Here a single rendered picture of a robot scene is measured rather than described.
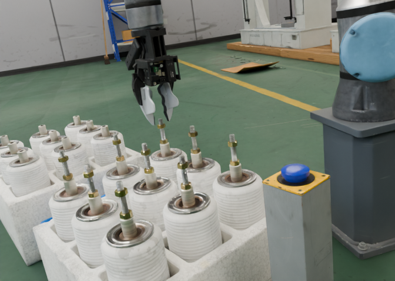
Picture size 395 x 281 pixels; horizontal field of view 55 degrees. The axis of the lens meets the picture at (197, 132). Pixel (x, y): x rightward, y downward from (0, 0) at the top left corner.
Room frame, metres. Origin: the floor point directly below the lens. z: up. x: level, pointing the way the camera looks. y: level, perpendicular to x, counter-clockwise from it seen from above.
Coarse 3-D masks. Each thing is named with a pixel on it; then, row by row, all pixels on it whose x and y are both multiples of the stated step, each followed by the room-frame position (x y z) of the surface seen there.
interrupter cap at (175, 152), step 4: (172, 148) 0.88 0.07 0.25; (176, 148) 0.88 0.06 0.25; (156, 152) 0.87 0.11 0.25; (160, 152) 0.87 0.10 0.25; (172, 152) 0.86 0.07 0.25; (176, 152) 0.85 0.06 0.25; (180, 152) 0.84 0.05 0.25; (152, 156) 0.85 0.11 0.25; (156, 156) 0.84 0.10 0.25; (160, 156) 0.85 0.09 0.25; (168, 156) 0.84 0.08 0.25; (172, 156) 0.83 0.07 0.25; (176, 156) 0.82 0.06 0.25; (156, 160) 0.82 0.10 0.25; (160, 160) 0.82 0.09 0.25; (164, 160) 0.81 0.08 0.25
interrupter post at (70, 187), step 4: (64, 180) 0.71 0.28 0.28; (68, 180) 0.70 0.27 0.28; (72, 180) 0.70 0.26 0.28; (64, 184) 0.70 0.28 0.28; (68, 184) 0.70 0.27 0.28; (72, 184) 0.70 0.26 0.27; (68, 188) 0.70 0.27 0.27; (72, 188) 0.70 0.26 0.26; (76, 188) 0.71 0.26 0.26; (68, 192) 0.70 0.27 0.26; (72, 192) 0.70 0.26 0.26; (76, 192) 0.70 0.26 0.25
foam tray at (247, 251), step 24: (48, 240) 0.66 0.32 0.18; (240, 240) 0.57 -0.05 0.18; (264, 240) 0.59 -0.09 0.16; (48, 264) 0.68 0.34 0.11; (72, 264) 0.57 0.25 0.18; (168, 264) 0.54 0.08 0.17; (192, 264) 0.52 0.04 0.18; (216, 264) 0.52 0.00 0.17; (240, 264) 0.55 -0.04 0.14; (264, 264) 0.59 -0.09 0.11
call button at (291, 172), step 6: (282, 168) 0.51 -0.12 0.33; (288, 168) 0.50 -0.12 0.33; (294, 168) 0.50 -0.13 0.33; (300, 168) 0.50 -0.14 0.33; (306, 168) 0.50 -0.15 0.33; (282, 174) 0.50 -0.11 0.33; (288, 174) 0.49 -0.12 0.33; (294, 174) 0.48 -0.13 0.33; (300, 174) 0.48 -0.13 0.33; (306, 174) 0.48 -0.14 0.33; (288, 180) 0.49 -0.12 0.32; (294, 180) 0.49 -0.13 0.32; (300, 180) 0.49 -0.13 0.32
